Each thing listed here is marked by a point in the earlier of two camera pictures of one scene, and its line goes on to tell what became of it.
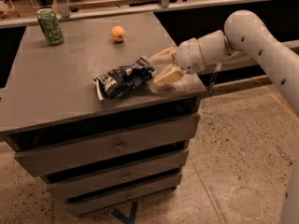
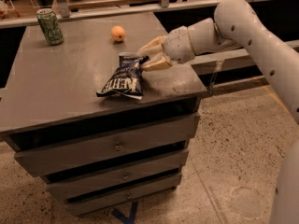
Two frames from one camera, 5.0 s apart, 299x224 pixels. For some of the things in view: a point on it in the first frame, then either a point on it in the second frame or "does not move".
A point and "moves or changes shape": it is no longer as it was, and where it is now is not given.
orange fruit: [118, 34] does not move
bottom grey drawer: [121, 198] does not move
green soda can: [49, 26] does not move
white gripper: [189, 57] → [177, 45]
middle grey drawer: [92, 184] does not move
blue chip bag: [123, 79] moves or changes shape
